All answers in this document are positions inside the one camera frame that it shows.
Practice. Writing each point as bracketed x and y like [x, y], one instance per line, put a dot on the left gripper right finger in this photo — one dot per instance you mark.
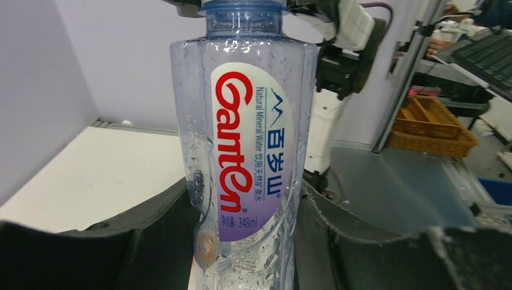
[337, 250]

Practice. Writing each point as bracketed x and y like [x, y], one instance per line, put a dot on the blue bin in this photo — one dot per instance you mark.
[500, 191]

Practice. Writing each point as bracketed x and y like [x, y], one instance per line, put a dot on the labelled clear water bottle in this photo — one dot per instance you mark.
[243, 96]

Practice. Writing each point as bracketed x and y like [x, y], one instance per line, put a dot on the wicker basket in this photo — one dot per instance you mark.
[426, 125]

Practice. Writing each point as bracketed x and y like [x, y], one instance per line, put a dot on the black keyboard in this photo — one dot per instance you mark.
[489, 59]

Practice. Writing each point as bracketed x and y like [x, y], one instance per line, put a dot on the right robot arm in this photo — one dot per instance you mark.
[352, 33]

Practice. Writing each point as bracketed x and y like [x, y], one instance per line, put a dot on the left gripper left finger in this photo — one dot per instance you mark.
[149, 246]

